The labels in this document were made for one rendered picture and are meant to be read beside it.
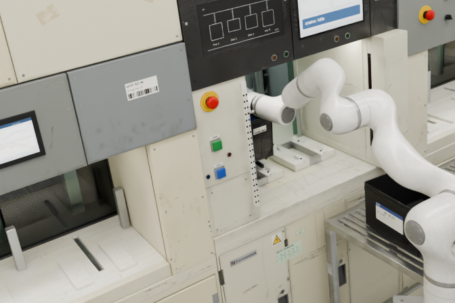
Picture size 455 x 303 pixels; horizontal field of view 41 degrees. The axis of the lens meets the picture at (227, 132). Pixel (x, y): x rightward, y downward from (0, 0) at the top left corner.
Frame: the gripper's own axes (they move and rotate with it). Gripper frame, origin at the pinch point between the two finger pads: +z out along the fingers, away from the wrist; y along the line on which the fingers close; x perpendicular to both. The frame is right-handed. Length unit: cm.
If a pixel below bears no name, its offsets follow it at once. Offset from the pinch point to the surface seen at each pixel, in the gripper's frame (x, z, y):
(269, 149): -22.8, -8.4, 8.1
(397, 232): -40, -65, 16
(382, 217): -38, -58, 17
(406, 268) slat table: -45, -76, 7
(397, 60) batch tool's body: 9, -41, 46
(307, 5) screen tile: 36, -33, 10
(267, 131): -14.7, -9.0, 7.2
